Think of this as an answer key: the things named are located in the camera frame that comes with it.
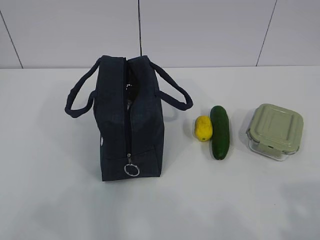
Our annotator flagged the navy blue lunch bag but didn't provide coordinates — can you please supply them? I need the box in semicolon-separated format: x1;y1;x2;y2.
64;55;193;182

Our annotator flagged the green cucumber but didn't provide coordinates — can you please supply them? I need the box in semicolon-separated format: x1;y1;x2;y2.
210;105;230;160

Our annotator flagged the glass container with green lid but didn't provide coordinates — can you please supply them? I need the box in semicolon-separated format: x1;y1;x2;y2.
246;103;304;162

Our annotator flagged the yellow lemon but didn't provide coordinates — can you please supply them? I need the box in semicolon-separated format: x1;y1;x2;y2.
194;115;213;142

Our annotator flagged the black vertical wall cable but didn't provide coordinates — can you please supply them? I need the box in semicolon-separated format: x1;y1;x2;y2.
137;0;143;57

